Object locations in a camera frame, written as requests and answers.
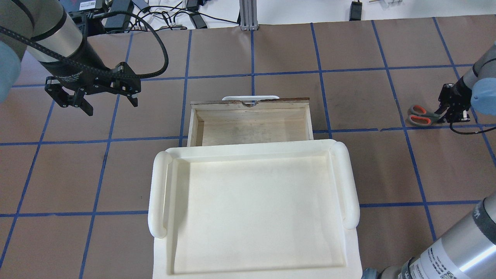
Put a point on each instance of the aluminium frame post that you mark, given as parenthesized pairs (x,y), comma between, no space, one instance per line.
(248,15)

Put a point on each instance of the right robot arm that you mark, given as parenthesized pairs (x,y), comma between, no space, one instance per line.
(421,190)

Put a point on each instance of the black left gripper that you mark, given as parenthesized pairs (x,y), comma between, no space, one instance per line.
(76,71)

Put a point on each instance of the light wooden drawer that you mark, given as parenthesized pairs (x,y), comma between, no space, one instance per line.
(236,122)

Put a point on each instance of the orange grey scissors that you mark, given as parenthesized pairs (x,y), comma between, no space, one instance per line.
(421,117)

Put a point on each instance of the white drawer handle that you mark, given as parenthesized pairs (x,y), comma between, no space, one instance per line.
(250,98)

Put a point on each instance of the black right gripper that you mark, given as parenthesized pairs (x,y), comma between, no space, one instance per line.
(461,94)

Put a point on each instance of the white plastic tray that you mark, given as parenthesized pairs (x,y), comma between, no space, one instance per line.
(286,210)

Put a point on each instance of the black power adapter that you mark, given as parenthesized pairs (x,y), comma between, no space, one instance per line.
(355,10)

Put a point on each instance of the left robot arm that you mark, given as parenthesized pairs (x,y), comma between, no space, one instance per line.
(46,30)

